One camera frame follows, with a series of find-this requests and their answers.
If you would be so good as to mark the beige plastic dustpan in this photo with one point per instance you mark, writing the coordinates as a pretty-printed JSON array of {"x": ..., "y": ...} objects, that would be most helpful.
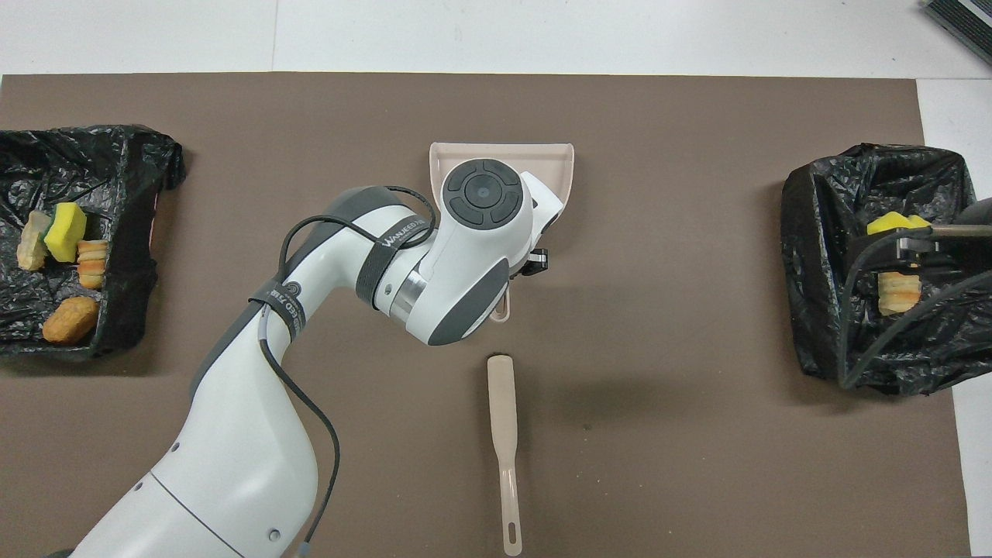
[{"x": 554, "y": 167}]

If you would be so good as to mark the beige hand brush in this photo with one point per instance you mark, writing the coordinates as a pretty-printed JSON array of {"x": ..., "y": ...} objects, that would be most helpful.
[{"x": 502, "y": 411}]

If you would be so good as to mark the yellow sponge piece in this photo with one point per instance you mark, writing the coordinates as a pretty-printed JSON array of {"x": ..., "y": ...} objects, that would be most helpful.
[
  {"x": 66, "y": 231},
  {"x": 887, "y": 224},
  {"x": 921, "y": 222}
]

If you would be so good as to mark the tan pastry piece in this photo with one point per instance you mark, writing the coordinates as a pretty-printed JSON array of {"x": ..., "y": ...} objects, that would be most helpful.
[{"x": 899, "y": 293}]

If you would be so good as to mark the pale yellow food scrap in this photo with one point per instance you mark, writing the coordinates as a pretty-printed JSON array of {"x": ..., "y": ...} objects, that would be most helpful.
[
  {"x": 92, "y": 265},
  {"x": 32, "y": 244}
]

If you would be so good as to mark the brown fried nugget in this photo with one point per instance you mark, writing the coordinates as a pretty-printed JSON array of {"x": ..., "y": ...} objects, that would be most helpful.
[{"x": 70, "y": 320}]

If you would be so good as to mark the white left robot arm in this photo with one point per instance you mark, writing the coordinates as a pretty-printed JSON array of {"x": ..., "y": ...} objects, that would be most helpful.
[{"x": 248, "y": 434}]

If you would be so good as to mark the bin with black bag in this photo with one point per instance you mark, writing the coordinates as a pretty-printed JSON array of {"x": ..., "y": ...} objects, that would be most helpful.
[
  {"x": 821, "y": 232},
  {"x": 132, "y": 178}
]

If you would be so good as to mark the brown table mat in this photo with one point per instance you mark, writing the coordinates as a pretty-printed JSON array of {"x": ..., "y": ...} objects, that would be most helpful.
[{"x": 659, "y": 387}]

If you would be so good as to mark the black ribbed mat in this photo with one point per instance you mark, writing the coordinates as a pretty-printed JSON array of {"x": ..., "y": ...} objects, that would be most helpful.
[{"x": 969, "y": 19}]

